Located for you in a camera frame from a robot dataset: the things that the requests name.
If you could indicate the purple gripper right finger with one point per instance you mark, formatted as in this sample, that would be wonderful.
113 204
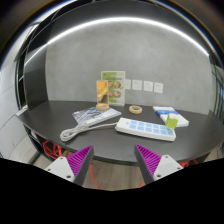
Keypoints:
154 166

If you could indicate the white power strip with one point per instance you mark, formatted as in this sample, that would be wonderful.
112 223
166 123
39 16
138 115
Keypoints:
145 129

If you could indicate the white wall socket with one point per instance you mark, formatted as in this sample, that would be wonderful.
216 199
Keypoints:
128 84
148 86
137 85
158 87

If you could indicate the grey magazine booklet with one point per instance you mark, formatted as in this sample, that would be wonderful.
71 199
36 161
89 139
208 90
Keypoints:
93 116

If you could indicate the curved ceiling light strip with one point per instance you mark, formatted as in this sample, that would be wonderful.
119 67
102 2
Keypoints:
118 20

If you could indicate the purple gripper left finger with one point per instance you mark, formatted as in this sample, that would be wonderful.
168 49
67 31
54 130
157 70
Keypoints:
60 167

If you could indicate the red wire chair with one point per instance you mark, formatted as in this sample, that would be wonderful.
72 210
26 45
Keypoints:
53 149

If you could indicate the tape roll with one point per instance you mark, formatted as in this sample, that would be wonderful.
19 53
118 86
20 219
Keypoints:
135 109

